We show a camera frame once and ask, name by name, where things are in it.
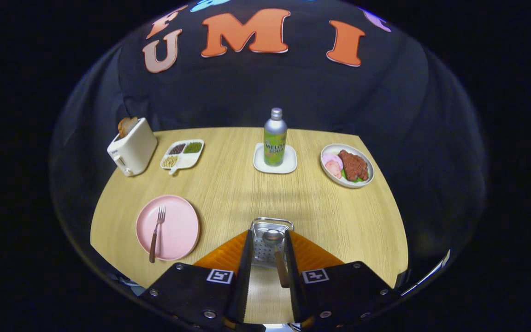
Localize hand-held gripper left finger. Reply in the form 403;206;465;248
139;229;253;330

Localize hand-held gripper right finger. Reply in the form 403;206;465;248
284;229;402;330

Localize wooden handle metal spoon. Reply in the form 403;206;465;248
262;230;290;289

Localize wooden handle metal fork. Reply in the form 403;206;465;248
149;206;166;264

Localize perforated metal tray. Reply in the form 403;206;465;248
250;217;295;268

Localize pink round plate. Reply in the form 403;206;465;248
136;195;201;261

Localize oval white food plate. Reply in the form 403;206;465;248
320;143;375;189

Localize white square coaster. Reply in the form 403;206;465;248
253;143;298;174

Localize green lettuce leaf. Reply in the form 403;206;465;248
341;168;365;183

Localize pink ham slices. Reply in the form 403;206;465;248
322;153;343;179

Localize brown fried meat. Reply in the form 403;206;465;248
338;149;369;181

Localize white divided snack tray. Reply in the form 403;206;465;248
160;139;205;176

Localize green label metal bottle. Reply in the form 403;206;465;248
264;107;288;167

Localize cream white toaster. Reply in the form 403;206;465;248
107;118;158;177

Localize brown toast slice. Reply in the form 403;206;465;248
118;117;138;138

